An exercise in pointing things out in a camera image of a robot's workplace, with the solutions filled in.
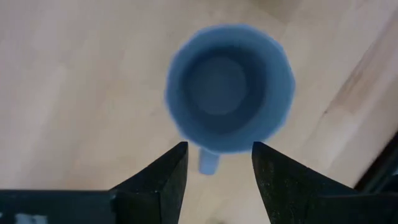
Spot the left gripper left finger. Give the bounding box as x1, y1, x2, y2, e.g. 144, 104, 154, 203
109, 141, 190, 224

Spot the lavender grey faceted mug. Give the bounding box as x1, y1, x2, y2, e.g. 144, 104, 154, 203
164, 24, 296, 175

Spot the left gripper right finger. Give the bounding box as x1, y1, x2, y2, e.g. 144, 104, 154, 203
251, 141, 358, 224

